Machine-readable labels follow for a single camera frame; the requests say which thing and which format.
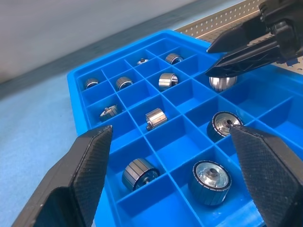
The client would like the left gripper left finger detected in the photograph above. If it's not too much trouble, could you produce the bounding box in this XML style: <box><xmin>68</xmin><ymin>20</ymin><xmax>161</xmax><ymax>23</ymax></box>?
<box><xmin>11</xmin><ymin>124</ymin><xmax>114</xmax><ymax>227</ymax></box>

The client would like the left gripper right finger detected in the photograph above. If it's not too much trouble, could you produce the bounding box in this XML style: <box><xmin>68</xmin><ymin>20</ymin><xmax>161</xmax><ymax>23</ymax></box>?
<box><xmin>229</xmin><ymin>124</ymin><xmax>303</xmax><ymax>227</ymax></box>

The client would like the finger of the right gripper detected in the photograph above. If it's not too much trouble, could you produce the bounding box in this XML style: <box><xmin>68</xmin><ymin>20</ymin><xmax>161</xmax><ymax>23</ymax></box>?
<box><xmin>206</xmin><ymin>15</ymin><xmax>275</xmax><ymax>54</ymax></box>
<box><xmin>205</xmin><ymin>40</ymin><xmax>284</xmax><ymax>78</ymax></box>

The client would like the blue compartment tray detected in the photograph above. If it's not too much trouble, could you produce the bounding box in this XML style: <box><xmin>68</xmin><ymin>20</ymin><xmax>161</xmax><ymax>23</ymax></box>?
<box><xmin>67</xmin><ymin>29</ymin><xmax>303</xmax><ymax>227</ymax></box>

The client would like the perforated metal tray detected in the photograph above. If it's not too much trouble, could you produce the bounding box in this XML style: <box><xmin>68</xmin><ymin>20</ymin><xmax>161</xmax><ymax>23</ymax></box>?
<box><xmin>174</xmin><ymin>0</ymin><xmax>303</xmax><ymax>74</ymax></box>

